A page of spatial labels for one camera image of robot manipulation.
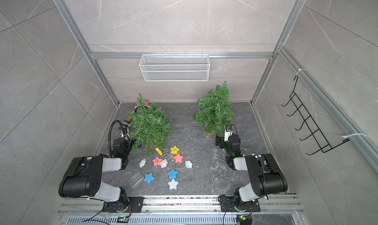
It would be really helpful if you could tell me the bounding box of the yellow star light small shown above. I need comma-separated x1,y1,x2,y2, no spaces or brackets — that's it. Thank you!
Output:
155,148,163,156

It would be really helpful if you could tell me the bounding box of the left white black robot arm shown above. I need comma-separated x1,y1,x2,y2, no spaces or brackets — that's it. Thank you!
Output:
58,133,132,213

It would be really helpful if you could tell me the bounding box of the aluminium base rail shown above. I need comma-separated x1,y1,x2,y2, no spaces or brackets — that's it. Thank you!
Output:
55,194,308,225

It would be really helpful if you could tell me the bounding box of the white star light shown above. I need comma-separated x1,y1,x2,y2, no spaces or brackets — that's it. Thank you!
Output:
168,179,179,190

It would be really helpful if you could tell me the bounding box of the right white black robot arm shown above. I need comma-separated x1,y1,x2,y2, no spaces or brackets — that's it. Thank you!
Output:
216,134,288,210

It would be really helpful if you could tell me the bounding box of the pink star light with face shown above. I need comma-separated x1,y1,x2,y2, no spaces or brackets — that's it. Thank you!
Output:
153,157,162,167

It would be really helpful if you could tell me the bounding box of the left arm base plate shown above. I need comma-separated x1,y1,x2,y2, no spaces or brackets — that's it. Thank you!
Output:
102,196,145,213

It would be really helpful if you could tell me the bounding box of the pink star light plain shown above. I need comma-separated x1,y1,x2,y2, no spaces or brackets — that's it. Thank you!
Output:
173,154,184,164

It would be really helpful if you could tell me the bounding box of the white cloud light centre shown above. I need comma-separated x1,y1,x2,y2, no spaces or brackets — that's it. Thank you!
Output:
160,159,168,168

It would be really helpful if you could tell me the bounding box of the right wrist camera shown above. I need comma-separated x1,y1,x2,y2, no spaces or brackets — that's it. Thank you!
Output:
224,124,237,142

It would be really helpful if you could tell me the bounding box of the blue star light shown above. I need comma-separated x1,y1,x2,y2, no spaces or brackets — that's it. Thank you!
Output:
167,169,178,180
143,173,155,184

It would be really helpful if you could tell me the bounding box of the black wire hook rack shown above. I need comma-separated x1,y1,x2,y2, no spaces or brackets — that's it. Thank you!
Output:
281,76,350,156

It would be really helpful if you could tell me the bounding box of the clear plastic battery box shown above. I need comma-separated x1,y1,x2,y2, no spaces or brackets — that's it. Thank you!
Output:
128,171,145,188

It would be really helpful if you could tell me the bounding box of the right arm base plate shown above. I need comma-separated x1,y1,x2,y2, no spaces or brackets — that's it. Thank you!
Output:
218,194,260,212

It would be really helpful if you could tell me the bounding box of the yellow star light with face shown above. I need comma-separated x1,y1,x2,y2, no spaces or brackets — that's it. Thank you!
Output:
170,146,180,155

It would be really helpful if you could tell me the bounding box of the green christmas tree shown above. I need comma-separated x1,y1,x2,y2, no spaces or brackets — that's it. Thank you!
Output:
128,94,173,157
192,82,234,136

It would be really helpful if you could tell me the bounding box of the blue star light centre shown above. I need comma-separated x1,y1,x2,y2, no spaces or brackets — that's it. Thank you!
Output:
167,169,178,180

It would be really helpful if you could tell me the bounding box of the loose thin wire pile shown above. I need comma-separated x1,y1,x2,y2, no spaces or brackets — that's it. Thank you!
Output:
206,146,249,193

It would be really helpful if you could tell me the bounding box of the white wire mesh basket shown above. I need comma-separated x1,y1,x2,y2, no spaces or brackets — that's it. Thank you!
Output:
139,54,211,82

